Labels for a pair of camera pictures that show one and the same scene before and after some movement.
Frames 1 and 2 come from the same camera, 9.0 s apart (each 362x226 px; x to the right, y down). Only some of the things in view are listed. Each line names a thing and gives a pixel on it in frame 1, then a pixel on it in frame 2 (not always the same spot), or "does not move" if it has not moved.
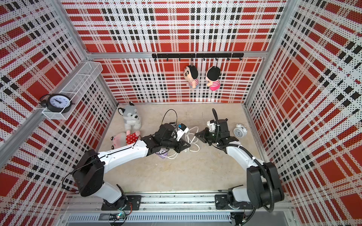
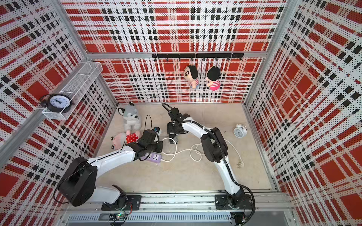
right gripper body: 213,137 to 173,127
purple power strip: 162,153 to 154,157
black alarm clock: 57,103 does not move
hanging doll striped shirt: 191,73 does not move
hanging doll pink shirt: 212,76 does not move
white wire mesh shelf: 77,90 does not move
